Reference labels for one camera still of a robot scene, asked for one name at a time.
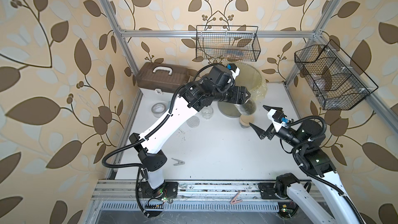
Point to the brown lidded storage box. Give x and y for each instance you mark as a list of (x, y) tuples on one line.
[(160, 81)]

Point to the back wire basket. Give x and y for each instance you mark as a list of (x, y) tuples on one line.
[(227, 43)]

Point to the right wire basket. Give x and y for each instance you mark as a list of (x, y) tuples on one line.
[(336, 79)]

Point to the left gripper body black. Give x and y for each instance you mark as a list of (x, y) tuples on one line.
[(231, 95)]

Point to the jar with beige lid back-right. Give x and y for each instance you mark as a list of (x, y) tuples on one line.
[(245, 120)]

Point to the patterned white jar lid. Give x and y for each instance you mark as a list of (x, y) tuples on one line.
[(193, 122)]

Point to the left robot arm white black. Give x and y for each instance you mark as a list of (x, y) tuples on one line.
[(189, 99)]

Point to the mesh trash bin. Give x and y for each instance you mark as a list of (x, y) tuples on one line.
[(229, 110)]

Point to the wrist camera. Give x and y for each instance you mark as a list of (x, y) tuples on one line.
[(278, 119), (234, 69)]

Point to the wire basket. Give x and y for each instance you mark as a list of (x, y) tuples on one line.
[(336, 79), (227, 43)]

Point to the jar with beige lid front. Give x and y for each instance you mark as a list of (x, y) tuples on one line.
[(248, 108)]

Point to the yellow trash bag liner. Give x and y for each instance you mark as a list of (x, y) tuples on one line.
[(252, 79)]

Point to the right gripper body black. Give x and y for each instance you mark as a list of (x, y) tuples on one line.
[(271, 132)]

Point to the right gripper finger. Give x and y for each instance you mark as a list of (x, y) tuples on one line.
[(269, 108), (262, 134)]

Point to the tape roll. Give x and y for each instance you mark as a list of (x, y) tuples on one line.
[(158, 109)]

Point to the grey clip on table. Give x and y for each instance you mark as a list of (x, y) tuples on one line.
[(178, 162)]

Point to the pink clip on rail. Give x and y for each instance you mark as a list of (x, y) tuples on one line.
[(235, 199)]

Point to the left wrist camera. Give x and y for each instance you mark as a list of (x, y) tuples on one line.
[(234, 69)]

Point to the jar with beige lid back-left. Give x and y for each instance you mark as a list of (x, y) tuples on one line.
[(207, 112)]

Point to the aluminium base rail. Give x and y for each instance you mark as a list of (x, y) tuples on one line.
[(188, 196)]

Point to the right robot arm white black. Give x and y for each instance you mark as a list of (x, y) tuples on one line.
[(305, 136)]

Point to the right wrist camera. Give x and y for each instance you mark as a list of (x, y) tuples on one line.
[(278, 119)]

